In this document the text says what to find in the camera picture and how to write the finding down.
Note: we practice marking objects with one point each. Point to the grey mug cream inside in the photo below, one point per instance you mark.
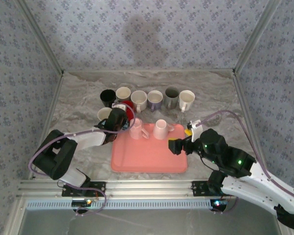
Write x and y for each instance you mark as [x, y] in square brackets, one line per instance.
[123, 93]

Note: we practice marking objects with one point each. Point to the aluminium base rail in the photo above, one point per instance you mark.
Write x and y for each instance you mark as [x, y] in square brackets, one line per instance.
[149, 188]

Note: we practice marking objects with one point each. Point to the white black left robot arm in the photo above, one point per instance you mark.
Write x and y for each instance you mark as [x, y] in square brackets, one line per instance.
[88, 139]

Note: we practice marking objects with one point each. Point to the aluminium corner post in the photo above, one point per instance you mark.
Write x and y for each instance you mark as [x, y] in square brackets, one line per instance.
[256, 36]
[41, 36]

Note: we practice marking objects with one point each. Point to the red mug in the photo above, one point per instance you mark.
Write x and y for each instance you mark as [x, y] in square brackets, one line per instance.
[129, 110]

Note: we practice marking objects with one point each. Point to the pale pink mug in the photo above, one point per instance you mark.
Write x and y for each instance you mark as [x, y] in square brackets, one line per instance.
[160, 128]

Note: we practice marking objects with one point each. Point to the aluminium side rail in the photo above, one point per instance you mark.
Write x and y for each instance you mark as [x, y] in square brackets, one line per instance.
[250, 122]
[50, 112]

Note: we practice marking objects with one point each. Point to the white round mug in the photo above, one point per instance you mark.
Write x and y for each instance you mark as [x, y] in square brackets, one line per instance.
[139, 98]

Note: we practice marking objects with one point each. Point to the purple mug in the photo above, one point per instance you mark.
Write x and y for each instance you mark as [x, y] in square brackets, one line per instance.
[155, 96]

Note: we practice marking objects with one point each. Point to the white faceted mug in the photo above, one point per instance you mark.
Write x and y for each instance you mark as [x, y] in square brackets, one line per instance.
[187, 96]

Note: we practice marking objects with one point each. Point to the dark grey mug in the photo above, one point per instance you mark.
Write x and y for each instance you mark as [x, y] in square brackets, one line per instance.
[172, 94]

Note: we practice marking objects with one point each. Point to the light blue mug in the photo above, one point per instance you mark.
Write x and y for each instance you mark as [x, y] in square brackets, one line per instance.
[104, 113]

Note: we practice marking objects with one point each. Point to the black mug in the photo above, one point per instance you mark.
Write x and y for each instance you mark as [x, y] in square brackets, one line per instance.
[107, 95]

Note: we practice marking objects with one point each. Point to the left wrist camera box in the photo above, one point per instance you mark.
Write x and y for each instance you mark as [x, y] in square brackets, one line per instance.
[118, 106]

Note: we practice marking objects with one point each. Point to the pink plastic tray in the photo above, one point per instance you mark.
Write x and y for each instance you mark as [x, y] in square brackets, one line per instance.
[147, 156]

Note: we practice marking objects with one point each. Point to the aluminium wall rail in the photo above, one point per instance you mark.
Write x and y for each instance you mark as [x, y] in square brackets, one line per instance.
[149, 71]

